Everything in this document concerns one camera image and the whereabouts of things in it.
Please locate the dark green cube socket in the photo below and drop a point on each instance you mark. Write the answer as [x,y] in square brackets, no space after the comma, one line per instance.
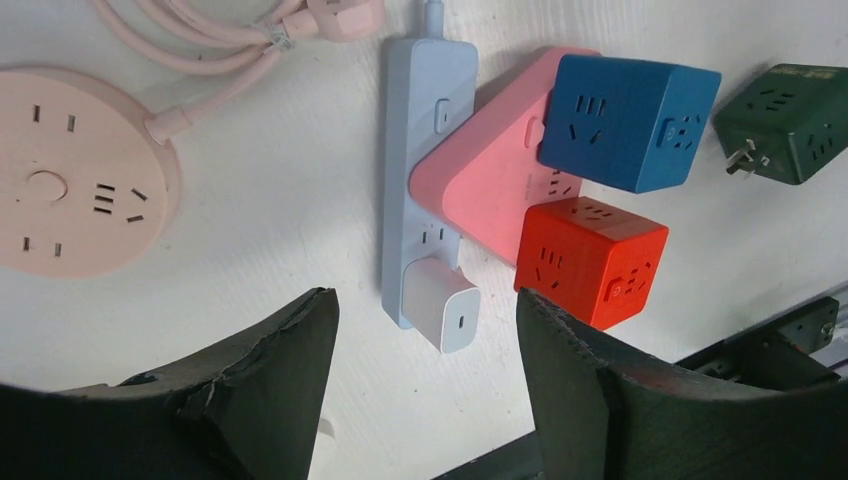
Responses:
[787,124]

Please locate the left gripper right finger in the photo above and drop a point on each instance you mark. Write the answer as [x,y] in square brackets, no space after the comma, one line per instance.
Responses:
[662,417]

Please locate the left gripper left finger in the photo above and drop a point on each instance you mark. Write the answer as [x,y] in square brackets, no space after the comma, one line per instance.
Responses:
[246,407]

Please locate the pink power strip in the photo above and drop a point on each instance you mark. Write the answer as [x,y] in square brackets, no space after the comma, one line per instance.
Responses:
[485,175]

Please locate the small white usb charger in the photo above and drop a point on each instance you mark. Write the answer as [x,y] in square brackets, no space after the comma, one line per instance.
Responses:
[441,303]

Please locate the light blue power strip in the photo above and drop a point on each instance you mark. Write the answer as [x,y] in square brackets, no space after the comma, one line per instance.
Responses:
[430,91]

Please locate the blue cube socket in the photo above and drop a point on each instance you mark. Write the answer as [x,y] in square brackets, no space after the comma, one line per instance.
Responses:
[630,124]

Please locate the round pink socket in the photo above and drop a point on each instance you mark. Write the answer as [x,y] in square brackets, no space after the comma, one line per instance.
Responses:
[85,189]

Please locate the red cube socket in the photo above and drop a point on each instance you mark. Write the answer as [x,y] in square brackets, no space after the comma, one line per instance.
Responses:
[595,261]

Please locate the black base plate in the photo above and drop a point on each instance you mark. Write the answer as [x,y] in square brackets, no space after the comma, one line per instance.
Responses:
[768,358]

